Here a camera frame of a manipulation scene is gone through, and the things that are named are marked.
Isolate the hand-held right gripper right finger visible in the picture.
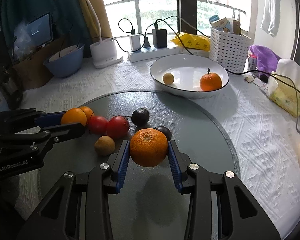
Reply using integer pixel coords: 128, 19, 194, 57
167, 139, 282, 240

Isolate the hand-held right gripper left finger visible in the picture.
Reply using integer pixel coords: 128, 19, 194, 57
16, 140, 130, 240

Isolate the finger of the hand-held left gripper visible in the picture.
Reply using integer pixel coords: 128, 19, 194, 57
0, 109, 68, 130
0, 123, 85, 153

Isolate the brown longan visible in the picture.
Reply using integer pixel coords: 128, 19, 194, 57
162, 73, 175, 85
94, 135, 116, 156

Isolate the red cherry tomato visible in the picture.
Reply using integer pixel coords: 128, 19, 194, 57
87, 116, 108, 135
106, 116, 130, 139

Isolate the dark plum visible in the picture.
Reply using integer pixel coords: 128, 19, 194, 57
131, 108, 150, 125
154, 126, 172, 141

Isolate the orange mandarin with stem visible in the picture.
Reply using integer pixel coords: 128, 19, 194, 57
199, 68, 222, 92

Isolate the white plate with dark rim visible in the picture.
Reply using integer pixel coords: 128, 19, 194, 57
149, 54, 230, 99

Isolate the grey round plate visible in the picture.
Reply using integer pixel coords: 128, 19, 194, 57
39, 90, 240, 240

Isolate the brown cardboard box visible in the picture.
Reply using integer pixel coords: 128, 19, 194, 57
11, 39, 65, 89

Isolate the blue bowl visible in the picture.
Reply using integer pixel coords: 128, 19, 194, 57
43, 43, 85, 78

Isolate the white textured tablecloth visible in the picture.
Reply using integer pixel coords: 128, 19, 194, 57
0, 55, 300, 240

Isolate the white desk lamp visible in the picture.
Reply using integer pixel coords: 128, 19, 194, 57
48, 0, 123, 69

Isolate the dark tablet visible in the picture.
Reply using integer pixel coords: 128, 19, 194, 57
27, 12, 53, 49

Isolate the clear plastic bag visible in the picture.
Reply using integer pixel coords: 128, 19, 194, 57
14, 21, 35, 48

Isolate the white power strip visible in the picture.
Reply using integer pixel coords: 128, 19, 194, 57
127, 46, 180, 62

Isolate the white charger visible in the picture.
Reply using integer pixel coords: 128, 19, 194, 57
129, 34, 141, 52

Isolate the yellow curtain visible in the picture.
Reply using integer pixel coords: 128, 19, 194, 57
76, 0, 113, 39

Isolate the teal curtain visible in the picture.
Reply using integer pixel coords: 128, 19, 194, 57
1, 0, 87, 45

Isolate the white perforated basket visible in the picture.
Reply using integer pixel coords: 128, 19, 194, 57
209, 26, 252, 72

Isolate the yellow packet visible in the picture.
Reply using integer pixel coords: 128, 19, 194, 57
170, 32, 211, 51

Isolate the black charger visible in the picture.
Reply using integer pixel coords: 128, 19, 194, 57
152, 29, 168, 48

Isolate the yellow-green tissue pack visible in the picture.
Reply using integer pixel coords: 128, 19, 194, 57
267, 59, 300, 118

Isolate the black balcony railing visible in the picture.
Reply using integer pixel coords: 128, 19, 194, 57
104, 0, 247, 34

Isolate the purple cloth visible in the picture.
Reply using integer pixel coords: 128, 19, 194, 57
249, 45, 282, 73

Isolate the printed tissue pack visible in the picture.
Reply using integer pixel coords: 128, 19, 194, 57
211, 17, 234, 33

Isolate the brown tube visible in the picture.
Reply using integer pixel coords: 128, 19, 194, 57
232, 20, 242, 35

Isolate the dark window pillar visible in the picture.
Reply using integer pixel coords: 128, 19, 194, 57
175, 0, 198, 34

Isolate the hanging grey garment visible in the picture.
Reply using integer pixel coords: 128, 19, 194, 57
260, 0, 282, 37

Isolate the black cable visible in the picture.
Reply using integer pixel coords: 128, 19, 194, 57
112, 18, 137, 53
226, 70, 300, 133
144, 16, 212, 55

